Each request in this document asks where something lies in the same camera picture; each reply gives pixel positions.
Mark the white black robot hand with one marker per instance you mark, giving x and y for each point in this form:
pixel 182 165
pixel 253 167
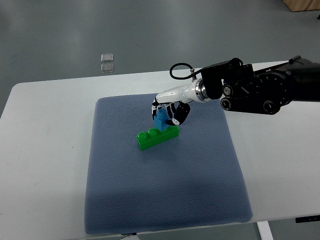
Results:
pixel 175 101

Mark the small blue block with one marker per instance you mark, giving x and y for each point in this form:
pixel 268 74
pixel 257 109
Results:
pixel 160 120

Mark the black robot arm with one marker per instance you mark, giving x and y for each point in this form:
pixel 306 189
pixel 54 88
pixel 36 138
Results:
pixel 243 89

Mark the long green block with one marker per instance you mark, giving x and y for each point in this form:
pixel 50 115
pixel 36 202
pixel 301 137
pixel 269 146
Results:
pixel 154 137

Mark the lower metal floor plate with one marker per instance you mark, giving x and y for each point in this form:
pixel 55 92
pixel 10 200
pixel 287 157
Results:
pixel 107 68

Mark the metal floor plate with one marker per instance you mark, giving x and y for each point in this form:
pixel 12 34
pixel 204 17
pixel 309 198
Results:
pixel 107 57
pixel 107 68

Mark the blue grey textured mat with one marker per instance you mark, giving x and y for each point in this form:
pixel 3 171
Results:
pixel 191 180

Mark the upper metal floor plate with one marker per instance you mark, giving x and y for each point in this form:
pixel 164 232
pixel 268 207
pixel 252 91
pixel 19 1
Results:
pixel 107 57

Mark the wooden furniture corner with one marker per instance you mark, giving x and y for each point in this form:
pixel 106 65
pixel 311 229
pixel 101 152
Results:
pixel 302 5

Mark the white table leg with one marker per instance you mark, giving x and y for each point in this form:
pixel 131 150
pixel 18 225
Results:
pixel 264 230

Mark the black table control panel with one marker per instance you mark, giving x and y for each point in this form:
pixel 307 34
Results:
pixel 307 219

